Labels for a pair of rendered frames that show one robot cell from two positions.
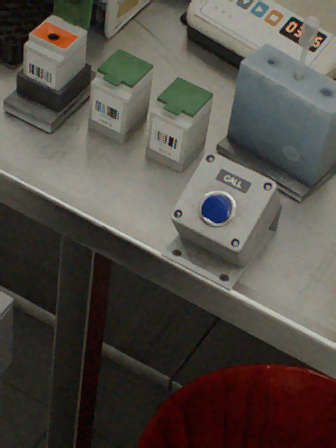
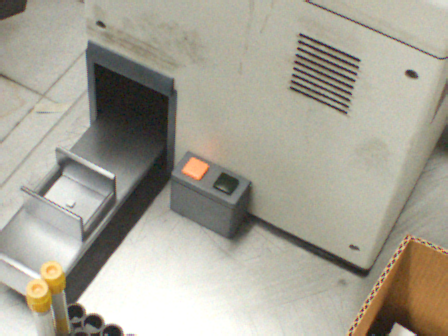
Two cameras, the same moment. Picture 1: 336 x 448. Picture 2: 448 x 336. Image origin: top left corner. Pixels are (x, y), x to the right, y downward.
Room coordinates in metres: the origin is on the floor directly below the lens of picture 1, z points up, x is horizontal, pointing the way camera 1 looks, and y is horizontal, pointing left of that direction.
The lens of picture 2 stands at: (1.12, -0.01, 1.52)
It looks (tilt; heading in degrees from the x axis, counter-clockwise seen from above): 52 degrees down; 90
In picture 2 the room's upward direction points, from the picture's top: 6 degrees clockwise
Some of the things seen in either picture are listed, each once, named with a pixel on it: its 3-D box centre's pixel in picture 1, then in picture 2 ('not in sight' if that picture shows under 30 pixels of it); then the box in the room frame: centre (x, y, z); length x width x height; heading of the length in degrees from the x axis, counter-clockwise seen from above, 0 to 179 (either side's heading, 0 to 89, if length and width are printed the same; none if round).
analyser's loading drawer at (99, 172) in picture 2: not in sight; (86, 180); (1.02, 0.43, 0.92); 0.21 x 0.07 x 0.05; 65
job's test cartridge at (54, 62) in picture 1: (55, 61); not in sight; (0.92, 0.13, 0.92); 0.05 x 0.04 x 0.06; 156
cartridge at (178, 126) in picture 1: (179, 124); not in sight; (0.87, 0.00, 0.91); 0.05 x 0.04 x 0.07; 155
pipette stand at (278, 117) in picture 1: (288, 119); not in sight; (0.88, -0.10, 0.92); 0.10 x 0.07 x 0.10; 57
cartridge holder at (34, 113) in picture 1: (53, 84); not in sight; (0.92, 0.13, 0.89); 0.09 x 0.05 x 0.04; 156
